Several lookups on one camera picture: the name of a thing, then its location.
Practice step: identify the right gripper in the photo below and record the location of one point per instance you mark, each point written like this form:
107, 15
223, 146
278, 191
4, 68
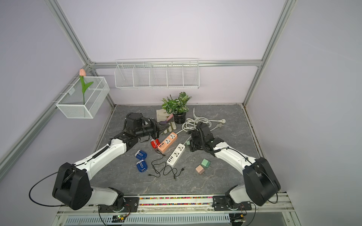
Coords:
192, 146

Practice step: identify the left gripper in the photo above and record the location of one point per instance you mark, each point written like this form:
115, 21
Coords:
157, 131

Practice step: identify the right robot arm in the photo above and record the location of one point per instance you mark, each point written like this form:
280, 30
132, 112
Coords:
260, 181

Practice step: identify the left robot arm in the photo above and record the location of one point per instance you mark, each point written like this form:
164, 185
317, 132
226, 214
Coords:
72, 185

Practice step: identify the blue electric shaver upper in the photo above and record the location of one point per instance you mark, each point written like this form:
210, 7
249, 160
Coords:
141, 155

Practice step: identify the blue electric shaver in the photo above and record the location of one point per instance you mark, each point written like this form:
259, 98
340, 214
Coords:
141, 155
142, 166

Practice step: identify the blue electric shaver lower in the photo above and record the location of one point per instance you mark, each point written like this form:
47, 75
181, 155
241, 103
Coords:
142, 166

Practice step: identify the purple pink garden trowel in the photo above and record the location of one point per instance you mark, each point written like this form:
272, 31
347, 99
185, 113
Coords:
169, 117

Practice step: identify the white gardening glove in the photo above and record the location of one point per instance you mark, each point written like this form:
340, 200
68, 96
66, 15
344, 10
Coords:
161, 115

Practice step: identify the orange power strip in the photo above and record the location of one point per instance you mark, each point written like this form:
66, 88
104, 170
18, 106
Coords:
167, 142

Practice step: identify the green charger cube lower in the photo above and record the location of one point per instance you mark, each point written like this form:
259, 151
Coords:
205, 163

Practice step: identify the white power strip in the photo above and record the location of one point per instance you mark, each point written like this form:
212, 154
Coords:
174, 157

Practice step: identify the potted green plant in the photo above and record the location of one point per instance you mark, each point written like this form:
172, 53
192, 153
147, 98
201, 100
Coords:
177, 107

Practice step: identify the pink charger cube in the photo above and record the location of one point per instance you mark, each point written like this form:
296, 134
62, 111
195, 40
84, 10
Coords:
200, 169

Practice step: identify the artificial pink tulip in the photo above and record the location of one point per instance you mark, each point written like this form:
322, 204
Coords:
84, 85

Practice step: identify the black USB cable spare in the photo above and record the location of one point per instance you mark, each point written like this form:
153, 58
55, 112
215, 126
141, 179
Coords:
163, 169

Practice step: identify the white wire wall shelf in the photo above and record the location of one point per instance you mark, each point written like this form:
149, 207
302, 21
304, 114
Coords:
157, 73

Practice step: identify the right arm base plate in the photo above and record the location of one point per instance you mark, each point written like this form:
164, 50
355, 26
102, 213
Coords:
225, 203

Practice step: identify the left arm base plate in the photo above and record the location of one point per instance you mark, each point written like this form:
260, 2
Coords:
124, 205

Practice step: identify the white mesh wall basket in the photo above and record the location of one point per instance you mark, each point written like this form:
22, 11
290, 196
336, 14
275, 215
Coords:
71, 103

